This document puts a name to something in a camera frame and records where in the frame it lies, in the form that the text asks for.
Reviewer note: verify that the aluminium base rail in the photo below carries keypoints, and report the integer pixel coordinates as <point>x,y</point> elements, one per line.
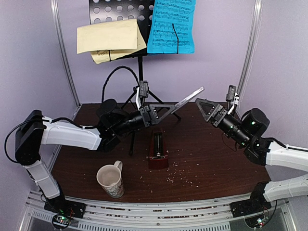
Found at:
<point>203,215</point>

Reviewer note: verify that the yellow sheet music page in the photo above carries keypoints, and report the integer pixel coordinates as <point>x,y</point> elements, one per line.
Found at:
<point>110,40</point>

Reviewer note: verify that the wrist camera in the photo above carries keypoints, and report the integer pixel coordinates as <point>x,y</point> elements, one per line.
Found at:
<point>142,93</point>
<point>232,99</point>

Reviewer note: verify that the right aluminium corner post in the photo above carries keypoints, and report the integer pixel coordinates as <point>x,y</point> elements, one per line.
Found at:
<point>251,46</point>

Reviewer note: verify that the clear plastic metronome cover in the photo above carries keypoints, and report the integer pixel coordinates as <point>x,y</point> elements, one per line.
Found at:
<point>188,98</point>

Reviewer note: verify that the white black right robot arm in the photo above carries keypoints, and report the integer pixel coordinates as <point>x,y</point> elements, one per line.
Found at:
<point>247,133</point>

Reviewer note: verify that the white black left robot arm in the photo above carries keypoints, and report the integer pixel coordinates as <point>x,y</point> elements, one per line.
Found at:
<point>37,130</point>

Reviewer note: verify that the left aluminium corner post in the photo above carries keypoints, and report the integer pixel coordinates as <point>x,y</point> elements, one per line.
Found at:
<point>67,69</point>

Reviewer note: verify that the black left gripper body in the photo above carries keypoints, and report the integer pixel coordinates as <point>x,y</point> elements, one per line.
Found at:
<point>146,115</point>

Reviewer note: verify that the red wooden metronome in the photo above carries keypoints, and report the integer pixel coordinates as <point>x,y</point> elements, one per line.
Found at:
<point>158,156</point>

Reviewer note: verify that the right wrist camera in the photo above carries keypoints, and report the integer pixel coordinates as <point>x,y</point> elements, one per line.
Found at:
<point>232,99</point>

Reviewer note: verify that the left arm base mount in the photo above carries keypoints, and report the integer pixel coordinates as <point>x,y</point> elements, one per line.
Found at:
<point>65,212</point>

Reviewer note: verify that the black music stand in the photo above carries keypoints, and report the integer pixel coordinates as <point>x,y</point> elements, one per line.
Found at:
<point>114,121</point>

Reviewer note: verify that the blue sheet music page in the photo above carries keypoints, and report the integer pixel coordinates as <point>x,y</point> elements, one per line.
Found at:
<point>171,29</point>

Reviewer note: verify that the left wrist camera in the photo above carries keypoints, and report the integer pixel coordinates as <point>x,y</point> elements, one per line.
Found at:
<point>142,93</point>

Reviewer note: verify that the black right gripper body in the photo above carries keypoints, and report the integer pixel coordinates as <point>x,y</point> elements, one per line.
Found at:
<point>218,115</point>

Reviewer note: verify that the aluminium corner post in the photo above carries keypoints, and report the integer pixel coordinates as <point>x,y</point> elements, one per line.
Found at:
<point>67,69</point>
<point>251,46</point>

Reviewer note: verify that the white ceramic mug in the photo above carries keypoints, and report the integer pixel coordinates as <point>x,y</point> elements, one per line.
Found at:
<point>110,179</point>

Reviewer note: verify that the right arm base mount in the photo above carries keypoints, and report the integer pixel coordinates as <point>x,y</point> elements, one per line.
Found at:
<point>257,211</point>

